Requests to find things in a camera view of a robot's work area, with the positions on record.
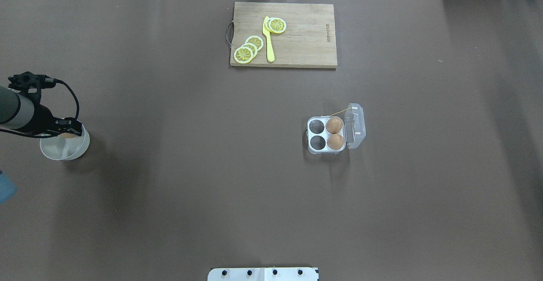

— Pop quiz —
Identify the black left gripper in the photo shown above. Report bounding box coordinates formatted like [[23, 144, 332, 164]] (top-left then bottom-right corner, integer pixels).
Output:
[[26, 103, 83, 137]]

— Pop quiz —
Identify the brown egg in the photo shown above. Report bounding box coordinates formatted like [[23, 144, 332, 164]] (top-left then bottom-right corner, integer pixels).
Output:
[[59, 133, 79, 139], [327, 134, 345, 151], [326, 117, 344, 134]]

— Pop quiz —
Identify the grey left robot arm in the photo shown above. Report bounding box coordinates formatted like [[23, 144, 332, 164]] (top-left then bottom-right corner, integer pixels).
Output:
[[0, 81, 87, 139]]

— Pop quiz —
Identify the clear plastic egg box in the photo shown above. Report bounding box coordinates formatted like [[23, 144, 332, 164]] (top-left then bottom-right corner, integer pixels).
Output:
[[306, 103, 366, 155]]

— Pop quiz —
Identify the white round bowl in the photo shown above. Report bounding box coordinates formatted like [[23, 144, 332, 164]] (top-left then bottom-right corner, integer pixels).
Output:
[[39, 125, 90, 161]]

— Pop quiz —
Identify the blue object at left edge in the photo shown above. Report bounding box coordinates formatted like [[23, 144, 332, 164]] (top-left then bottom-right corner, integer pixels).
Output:
[[0, 170, 18, 204]]

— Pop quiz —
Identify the lemon slice lower of row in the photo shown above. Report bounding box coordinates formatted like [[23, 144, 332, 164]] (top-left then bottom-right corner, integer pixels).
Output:
[[233, 47, 254, 64]]

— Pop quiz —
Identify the lemon slice middle of row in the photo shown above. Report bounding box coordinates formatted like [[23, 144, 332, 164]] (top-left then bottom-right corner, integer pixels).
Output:
[[241, 43, 258, 58]]

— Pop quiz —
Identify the yellow plastic knife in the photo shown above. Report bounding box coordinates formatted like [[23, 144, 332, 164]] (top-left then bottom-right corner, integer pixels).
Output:
[[262, 16, 275, 63]]

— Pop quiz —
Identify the lemon slice under top slice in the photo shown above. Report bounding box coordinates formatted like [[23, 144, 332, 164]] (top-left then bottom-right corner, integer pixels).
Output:
[[263, 17, 272, 33]]

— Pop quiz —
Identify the lemon slice near knife top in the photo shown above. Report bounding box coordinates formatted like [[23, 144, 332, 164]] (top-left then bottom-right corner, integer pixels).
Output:
[[269, 17, 287, 34]]

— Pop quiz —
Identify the wooden cutting board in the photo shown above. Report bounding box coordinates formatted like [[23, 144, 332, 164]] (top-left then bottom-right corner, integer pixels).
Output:
[[230, 2, 338, 69]]

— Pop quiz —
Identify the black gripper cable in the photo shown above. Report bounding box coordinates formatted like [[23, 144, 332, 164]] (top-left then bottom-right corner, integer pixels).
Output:
[[0, 78, 80, 139]]

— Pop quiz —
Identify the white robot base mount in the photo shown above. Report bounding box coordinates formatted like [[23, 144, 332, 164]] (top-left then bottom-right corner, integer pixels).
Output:
[[207, 267, 319, 281]]

